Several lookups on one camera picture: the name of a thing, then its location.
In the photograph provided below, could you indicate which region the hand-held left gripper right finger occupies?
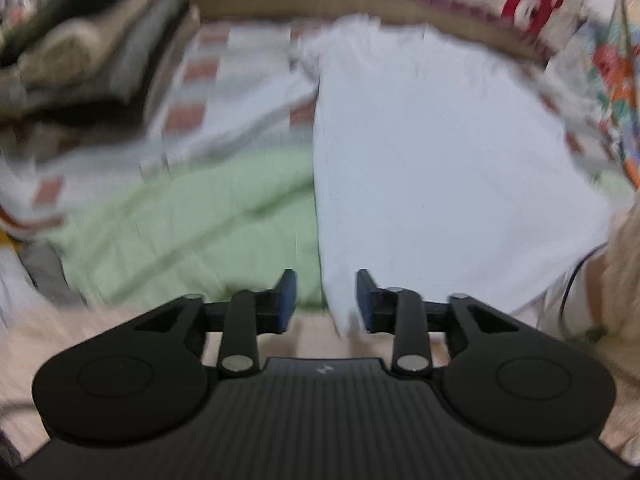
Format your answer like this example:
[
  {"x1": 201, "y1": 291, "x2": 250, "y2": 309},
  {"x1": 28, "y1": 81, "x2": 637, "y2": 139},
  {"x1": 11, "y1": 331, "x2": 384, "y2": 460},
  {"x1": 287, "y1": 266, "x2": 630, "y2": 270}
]
[{"x1": 356, "y1": 269, "x2": 521, "y2": 376}]

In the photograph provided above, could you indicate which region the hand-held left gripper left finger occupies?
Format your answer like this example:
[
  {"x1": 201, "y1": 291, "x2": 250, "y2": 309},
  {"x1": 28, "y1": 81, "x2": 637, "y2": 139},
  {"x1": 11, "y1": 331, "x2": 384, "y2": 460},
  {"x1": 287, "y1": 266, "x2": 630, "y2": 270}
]
[{"x1": 131, "y1": 269, "x2": 297, "y2": 379}]

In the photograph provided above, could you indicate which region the white garment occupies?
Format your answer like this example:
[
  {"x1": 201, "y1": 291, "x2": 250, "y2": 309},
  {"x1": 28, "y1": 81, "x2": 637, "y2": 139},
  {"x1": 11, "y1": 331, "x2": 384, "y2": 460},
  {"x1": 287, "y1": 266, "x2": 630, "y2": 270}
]
[{"x1": 292, "y1": 14, "x2": 617, "y2": 337}]

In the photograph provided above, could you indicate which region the stack of folded clothes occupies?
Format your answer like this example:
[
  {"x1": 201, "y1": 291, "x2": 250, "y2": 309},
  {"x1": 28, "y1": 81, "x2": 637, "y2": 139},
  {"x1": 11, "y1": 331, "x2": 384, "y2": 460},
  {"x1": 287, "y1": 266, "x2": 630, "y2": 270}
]
[{"x1": 0, "y1": 0, "x2": 202, "y2": 113}]

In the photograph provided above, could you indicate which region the light green blanket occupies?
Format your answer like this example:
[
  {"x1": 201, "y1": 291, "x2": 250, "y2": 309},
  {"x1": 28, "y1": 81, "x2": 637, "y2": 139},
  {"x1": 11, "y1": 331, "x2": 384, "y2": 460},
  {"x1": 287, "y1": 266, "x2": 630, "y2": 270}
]
[{"x1": 50, "y1": 144, "x2": 331, "y2": 311}]

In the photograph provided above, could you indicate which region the white red checked blanket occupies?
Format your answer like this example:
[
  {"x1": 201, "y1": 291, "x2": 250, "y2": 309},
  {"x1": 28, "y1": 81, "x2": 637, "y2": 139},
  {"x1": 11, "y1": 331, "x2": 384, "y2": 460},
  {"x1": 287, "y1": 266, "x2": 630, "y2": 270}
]
[{"x1": 0, "y1": 21, "x2": 608, "y2": 245}]

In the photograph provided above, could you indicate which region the beige fleece clothing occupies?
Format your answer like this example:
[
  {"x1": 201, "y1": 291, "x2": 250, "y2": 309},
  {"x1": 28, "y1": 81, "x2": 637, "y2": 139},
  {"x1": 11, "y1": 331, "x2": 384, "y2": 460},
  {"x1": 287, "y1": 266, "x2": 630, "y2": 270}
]
[{"x1": 585, "y1": 199, "x2": 640, "y2": 343}]

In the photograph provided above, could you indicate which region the tan woven mat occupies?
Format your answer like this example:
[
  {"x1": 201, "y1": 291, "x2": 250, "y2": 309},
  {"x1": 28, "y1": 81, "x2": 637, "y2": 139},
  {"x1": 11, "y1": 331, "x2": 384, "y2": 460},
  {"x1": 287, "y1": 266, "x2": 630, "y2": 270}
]
[{"x1": 194, "y1": 0, "x2": 553, "y2": 63}]

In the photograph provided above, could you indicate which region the floral print cloth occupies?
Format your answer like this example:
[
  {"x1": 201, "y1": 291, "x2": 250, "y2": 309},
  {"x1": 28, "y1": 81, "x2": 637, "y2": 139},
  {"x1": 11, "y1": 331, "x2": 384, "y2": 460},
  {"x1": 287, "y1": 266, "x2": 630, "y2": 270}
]
[{"x1": 569, "y1": 15, "x2": 640, "y2": 188}]

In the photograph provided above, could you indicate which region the black cable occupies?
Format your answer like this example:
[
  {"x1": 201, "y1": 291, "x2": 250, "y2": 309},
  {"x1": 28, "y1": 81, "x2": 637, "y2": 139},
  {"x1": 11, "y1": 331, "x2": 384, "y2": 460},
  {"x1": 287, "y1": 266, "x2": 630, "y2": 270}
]
[{"x1": 559, "y1": 242, "x2": 610, "y2": 337}]

